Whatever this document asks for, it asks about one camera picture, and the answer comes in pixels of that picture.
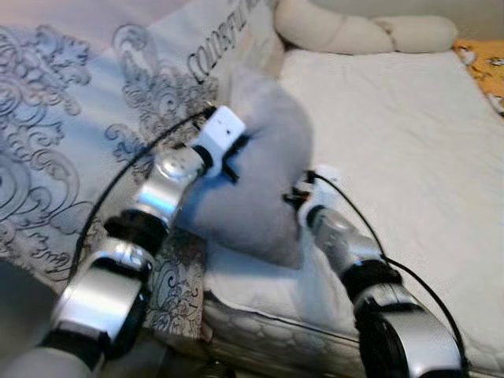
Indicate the orange cartoon-print blanket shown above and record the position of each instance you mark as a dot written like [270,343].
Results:
[488,75]

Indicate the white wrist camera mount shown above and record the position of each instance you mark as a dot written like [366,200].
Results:
[329,177]
[220,130]

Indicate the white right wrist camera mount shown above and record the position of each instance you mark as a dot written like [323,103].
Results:
[329,177]

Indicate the grey ornament-patterned blanket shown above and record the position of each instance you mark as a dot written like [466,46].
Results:
[63,118]

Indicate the grey quilted mattress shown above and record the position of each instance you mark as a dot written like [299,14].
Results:
[268,339]

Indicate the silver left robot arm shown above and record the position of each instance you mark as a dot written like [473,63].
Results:
[110,291]

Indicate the grey pillow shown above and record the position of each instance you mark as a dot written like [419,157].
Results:
[260,181]

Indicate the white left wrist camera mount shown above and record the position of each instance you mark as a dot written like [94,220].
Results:
[220,130]

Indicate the beige long bolster pillow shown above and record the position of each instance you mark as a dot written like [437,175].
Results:
[339,31]

